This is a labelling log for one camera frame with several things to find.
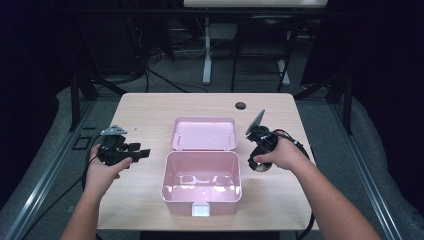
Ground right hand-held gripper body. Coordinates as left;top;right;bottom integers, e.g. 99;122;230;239
245;109;280;155

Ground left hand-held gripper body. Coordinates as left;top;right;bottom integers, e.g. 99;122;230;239
97;124;133;167

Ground pink storage box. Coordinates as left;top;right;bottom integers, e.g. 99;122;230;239
160;116;243;218

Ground person's right hand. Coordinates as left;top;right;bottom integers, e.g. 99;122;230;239
253;135;315;172

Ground person's left hand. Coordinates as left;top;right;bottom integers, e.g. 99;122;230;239
83;144;134;197

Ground black metal stand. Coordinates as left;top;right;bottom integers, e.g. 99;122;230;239
293;70;355;136
68;19;128;133

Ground white desk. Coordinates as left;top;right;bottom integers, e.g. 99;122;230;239
183;0;329;87

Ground black chair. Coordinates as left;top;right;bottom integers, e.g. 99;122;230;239
230;14;301;93

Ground left hand-held gripper cable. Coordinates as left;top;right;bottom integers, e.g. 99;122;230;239
19;133;103;240

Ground hand-held gripper cable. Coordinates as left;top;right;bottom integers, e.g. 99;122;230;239
272;128;316;240
19;133;103;240

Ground right hand-held gripper cable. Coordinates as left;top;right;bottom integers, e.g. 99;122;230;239
272;128;316;240

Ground black floor cable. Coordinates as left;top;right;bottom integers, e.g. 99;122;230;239
144;65;210;94

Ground aluminium floor rail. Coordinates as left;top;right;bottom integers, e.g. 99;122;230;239
328;103;405;240
3;99;98;240

